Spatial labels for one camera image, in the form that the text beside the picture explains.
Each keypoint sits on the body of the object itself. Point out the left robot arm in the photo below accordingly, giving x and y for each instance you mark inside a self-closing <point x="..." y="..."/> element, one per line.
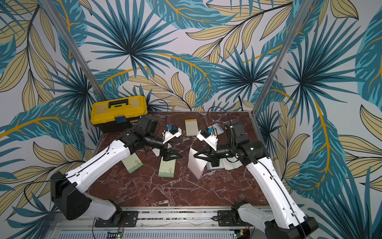
<point x="68" y="191"/>

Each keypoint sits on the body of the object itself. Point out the aluminium front rail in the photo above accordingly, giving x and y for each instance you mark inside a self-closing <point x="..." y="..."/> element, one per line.
<point x="191" y="222"/>

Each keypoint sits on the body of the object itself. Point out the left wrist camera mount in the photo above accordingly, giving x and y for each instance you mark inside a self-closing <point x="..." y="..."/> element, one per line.
<point x="171" y="132"/>

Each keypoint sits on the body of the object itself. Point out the green house lucky day pad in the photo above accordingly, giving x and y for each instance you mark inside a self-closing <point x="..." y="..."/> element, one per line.
<point x="132" y="163"/>

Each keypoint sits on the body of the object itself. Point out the yellow top memo pad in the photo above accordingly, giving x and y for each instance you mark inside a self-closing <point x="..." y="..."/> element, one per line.
<point x="191" y="127"/>

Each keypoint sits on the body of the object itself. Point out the yellow black toolbox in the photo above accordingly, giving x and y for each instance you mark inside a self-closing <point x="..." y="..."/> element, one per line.
<point x="114" y="115"/>

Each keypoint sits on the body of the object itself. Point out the torn lucky day cover page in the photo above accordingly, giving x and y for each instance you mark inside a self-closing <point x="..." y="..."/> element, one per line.
<point x="156" y="151"/>

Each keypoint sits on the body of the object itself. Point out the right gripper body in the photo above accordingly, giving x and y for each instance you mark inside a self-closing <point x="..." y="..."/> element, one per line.
<point x="213" y="154"/>

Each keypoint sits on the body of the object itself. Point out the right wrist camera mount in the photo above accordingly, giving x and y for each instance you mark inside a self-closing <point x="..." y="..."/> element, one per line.
<point x="207" y="135"/>

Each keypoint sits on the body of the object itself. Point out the green red lucky memo pad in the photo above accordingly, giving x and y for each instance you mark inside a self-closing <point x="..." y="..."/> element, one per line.
<point x="167" y="168"/>

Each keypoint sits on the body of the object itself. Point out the purple flower lucky day pad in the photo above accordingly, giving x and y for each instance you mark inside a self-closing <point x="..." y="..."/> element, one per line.
<point x="195" y="165"/>

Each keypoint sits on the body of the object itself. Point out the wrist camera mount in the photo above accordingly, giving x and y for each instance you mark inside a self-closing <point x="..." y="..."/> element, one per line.
<point x="207" y="135"/>
<point x="171" y="132"/>

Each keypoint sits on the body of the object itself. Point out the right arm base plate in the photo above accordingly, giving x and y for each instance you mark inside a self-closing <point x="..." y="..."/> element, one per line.
<point x="238" y="218"/>

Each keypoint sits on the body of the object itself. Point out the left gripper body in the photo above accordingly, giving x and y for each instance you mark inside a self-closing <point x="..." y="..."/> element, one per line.
<point x="154" y="143"/>

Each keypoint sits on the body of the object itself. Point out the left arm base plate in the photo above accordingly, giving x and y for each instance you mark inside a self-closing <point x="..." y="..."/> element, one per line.
<point x="126" y="219"/>

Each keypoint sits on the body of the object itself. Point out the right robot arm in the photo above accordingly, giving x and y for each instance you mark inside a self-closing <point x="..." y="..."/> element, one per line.
<point x="287" y="220"/>

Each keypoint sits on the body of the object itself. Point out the red apple memo pad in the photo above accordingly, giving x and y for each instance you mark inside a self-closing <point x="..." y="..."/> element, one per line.
<point x="218" y="129"/>

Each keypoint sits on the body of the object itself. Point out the torn white page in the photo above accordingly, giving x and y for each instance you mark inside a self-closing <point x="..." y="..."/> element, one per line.
<point x="230" y="166"/>

